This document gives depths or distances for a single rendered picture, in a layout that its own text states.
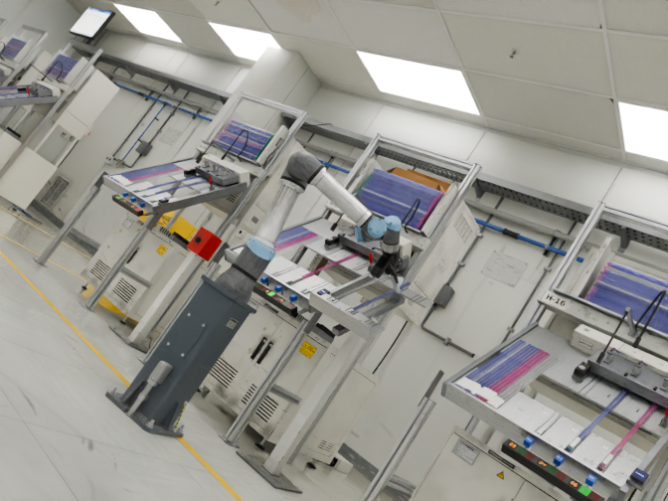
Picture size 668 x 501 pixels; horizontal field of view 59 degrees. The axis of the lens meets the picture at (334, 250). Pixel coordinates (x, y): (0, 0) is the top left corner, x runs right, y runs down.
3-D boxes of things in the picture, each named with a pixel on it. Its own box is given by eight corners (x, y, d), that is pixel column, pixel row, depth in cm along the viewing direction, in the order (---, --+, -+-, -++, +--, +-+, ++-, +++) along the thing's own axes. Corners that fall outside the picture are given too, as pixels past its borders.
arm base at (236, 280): (236, 296, 217) (251, 273, 219) (207, 276, 224) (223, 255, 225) (252, 307, 231) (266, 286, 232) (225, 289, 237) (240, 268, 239)
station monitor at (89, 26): (89, 40, 623) (113, 10, 630) (67, 33, 660) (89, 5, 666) (99, 49, 634) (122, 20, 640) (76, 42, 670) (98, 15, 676)
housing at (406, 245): (401, 268, 321) (403, 245, 315) (337, 238, 352) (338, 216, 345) (410, 263, 326) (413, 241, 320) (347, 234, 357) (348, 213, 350)
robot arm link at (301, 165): (302, 138, 232) (395, 223, 234) (300, 146, 242) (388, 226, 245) (282, 159, 230) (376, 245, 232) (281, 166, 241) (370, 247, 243)
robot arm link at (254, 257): (232, 261, 222) (252, 232, 225) (233, 263, 236) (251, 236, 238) (258, 279, 223) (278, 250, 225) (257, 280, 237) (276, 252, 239)
